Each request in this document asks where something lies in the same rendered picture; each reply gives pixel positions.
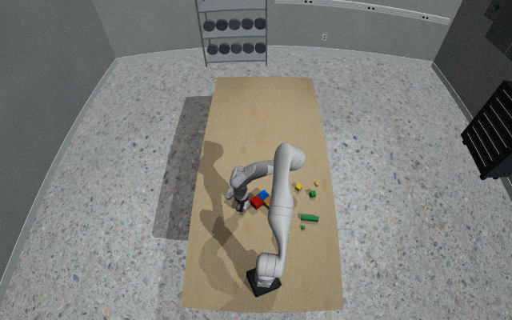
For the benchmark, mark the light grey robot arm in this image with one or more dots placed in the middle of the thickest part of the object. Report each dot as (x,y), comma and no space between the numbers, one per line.
(281,204)

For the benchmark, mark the blue cube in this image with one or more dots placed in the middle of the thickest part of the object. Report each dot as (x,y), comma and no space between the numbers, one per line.
(263,195)

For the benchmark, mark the red cube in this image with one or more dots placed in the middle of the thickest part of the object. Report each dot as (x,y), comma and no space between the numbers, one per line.
(256,202)

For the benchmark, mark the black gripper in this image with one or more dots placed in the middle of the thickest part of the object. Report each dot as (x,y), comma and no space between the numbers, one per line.
(241,204)

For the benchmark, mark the brown wood-grain cube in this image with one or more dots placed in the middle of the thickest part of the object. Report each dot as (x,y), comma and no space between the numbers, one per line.
(266,202)

